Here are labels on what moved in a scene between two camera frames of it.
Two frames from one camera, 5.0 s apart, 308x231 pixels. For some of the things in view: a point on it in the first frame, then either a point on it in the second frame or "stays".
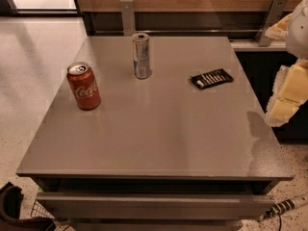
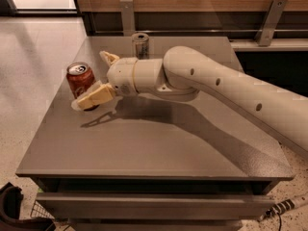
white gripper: [298, 36] to [121, 75]
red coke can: [84, 86] stays
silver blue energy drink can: [141, 59] stays
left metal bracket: [127, 7] stays
